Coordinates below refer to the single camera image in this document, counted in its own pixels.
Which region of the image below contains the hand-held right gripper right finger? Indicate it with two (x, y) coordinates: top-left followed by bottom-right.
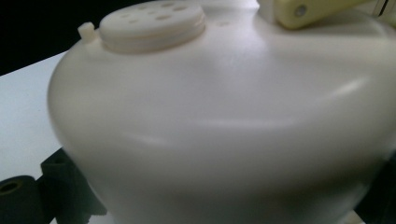
(354, 152), (396, 224)

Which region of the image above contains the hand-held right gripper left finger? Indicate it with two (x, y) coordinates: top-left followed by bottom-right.
(40, 147), (108, 224)

